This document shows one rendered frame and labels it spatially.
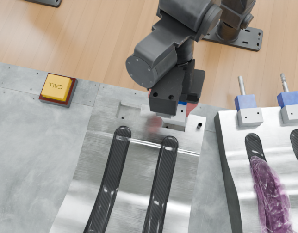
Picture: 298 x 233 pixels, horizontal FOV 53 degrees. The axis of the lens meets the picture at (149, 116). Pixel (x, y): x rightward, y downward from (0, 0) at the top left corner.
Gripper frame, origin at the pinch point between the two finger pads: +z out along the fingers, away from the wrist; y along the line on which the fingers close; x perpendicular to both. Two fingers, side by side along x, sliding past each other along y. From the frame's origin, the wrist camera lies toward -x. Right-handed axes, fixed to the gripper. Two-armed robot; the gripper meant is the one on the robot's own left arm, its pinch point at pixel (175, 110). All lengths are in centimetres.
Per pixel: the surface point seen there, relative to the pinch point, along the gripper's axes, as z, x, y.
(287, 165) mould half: 12.2, 0.1, 25.7
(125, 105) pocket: 4.8, 3.1, -12.6
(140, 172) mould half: 9.8, -10.7, -5.1
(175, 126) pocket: 8.2, 2.0, -0.3
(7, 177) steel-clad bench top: 16.1, -16.6, -37.9
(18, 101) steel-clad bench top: 8.7, 1.3, -42.6
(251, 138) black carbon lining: 11.2, 4.9, 17.5
